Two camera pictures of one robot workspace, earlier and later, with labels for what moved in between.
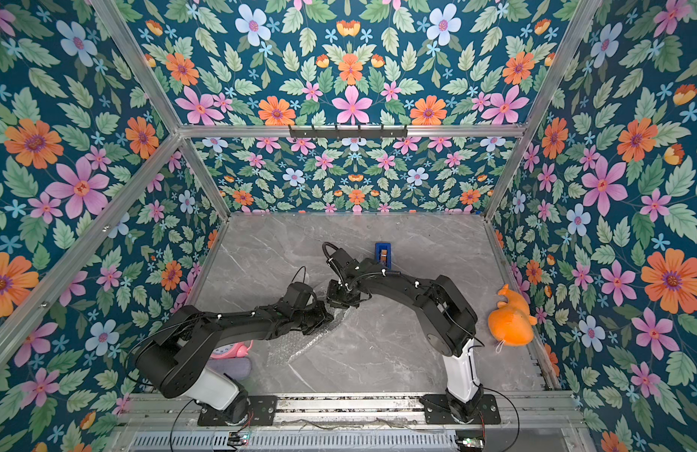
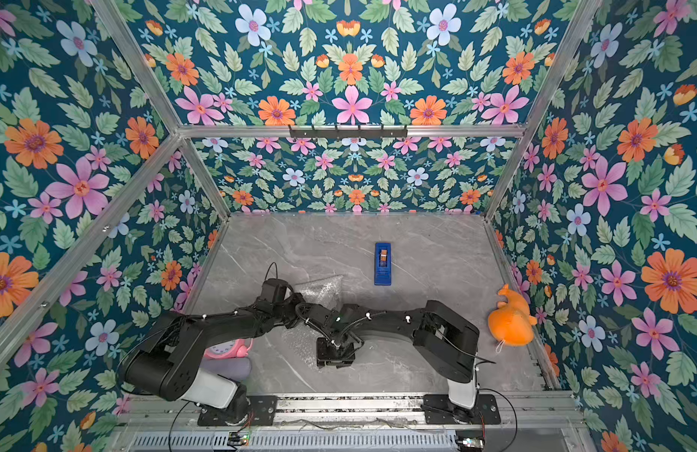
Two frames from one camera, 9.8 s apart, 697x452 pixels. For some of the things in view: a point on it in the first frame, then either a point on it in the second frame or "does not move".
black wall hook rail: (348, 133) does not move
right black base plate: (437, 411) does not move
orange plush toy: (510, 321) does not move
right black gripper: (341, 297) → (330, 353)
